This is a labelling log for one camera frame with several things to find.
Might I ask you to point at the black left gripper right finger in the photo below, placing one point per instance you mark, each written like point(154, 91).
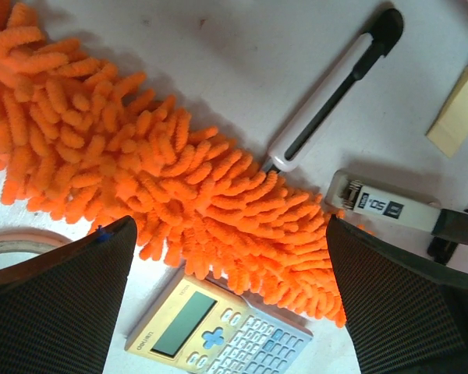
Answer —
point(404, 313)

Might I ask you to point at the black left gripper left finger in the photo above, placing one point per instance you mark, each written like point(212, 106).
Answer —
point(58, 310)

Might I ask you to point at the orange chenille duster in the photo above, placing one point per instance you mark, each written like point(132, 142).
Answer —
point(80, 141)

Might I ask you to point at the roll of tape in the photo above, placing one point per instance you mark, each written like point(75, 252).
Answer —
point(31, 240)

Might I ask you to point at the grey black stapler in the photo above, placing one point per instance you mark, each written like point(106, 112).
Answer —
point(374, 199)

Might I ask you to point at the yellow grey calculator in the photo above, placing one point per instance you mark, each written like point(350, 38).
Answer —
point(200, 326)

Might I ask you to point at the yellow sticky note pad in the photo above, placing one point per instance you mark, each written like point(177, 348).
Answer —
point(450, 128)

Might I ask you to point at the white utility knife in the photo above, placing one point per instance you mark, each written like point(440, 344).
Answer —
point(302, 131)

